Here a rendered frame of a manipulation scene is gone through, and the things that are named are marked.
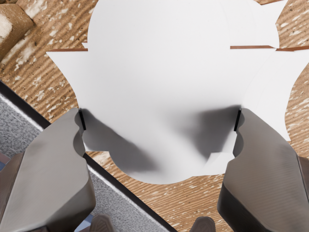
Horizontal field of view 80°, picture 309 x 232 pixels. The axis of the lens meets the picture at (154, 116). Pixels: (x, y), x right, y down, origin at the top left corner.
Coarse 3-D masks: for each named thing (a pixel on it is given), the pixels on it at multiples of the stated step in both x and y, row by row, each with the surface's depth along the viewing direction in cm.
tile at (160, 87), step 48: (144, 0) 9; (192, 0) 9; (96, 48) 10; (144, 48) 10; (192, 48) 10; (240, 48) 10; (96, 96) 12; (144, 96) 12; (192, 96) 12; (240, 96) 12; (96, 144) 14; (144, 144) 14; (192, 144) 14
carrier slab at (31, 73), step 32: (32, 0) 14; (64, 0) 14; (96, 0) 14; (256, 0) 13; (288, 0) 13; (32, 32) 15; (64, 32) 15; (288, 32) 14; (0, 64) 17; (32, 64) 16; (32, 96) 18; (64, 96) 18; (288, 128) 19; (96, 160) 22; (160, 192) 25; (192, 192) 24; (192, 224) 28; (224, 224) 28
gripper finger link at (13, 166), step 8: (24, 152) 8; (16, 160) 8; (8, 168) 7; (16, 168) 7; (0, 176) 7; (8, 176) 7; (16, 176) 7; (0, 184) 7; (8, 184) 7; (0, 192) 6; (8, 192) 6; (0, 200) 6; (0, 208) 6; (0, 216) 6
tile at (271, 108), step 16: (256, 16) 11; (256, 32) 11; (272, 32) 11; (288, 48) 13; (304, 48) 12; (288, 64) 12; (304, 64) 12; (272, 80) 13; (288, 80) 13; (272, 96) 14; (288, 96) 14; (256, 112) 14; (272, 112) 14; (224, 160) 17
